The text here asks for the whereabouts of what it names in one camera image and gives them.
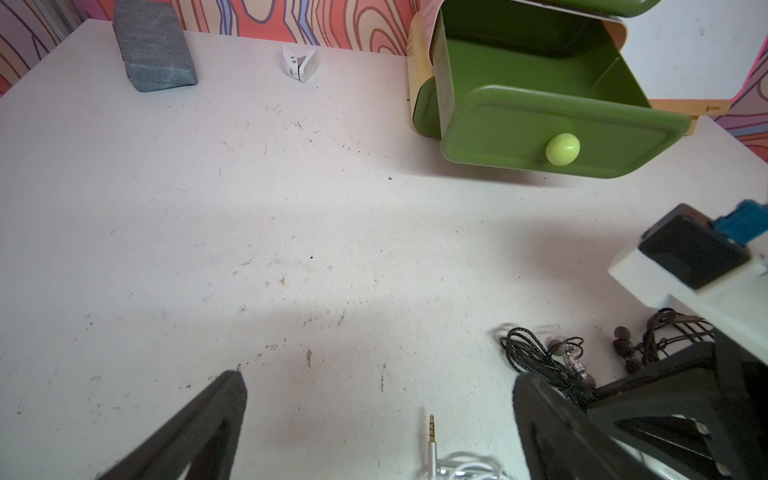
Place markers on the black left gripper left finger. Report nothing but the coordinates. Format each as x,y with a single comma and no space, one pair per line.
199,442

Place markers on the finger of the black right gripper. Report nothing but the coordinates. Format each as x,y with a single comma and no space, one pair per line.
701,412

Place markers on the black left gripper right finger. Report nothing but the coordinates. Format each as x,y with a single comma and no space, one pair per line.
560,442

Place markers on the black earphones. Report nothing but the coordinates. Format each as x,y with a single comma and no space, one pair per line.
558,363
664,328

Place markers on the green top drawer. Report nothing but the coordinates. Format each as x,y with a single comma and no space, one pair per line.
620,8

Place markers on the white earphones left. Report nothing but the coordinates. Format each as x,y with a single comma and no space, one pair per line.
459,465

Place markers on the yellow pink drawer cabinet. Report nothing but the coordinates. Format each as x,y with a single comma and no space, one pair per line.
420,38

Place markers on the wooden whiteboard easel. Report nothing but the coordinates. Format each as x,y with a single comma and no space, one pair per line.
694,109

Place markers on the pink framed whiteboard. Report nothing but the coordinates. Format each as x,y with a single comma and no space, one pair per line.
695,50

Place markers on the white plastic clip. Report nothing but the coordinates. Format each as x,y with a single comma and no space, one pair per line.
300,67

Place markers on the grey felt eraser block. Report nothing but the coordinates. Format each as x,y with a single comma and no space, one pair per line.
153,46

